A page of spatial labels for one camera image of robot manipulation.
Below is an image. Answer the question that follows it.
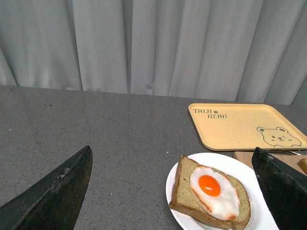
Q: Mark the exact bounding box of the wooden cutting board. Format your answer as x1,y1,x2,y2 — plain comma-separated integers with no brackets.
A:
234,151,307,175

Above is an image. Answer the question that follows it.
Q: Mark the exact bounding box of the metal board handle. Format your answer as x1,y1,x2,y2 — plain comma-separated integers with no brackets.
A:
266,149,301,155

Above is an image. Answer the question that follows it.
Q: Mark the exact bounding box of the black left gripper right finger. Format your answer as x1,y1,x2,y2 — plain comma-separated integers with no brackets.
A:
252,147,307,230

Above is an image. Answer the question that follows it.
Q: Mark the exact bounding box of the white round plate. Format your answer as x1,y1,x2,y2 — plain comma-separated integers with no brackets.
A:
165,153,278,230

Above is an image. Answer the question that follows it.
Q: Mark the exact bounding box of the yellow bear tray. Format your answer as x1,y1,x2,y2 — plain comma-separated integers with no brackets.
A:
188,103,307,151

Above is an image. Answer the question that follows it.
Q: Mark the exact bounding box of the bread slice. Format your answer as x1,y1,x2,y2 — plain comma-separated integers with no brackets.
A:
298,159,307,174
169,155,251,230

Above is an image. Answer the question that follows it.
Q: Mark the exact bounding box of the grey curtain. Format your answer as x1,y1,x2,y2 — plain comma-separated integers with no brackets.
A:
0,0,307,105

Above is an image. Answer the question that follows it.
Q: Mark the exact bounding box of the fried egg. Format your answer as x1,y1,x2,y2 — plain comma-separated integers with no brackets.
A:
189,165,240,220

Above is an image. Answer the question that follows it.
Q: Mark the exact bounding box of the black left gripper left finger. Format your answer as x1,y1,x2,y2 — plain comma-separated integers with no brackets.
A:
0,146,93,230

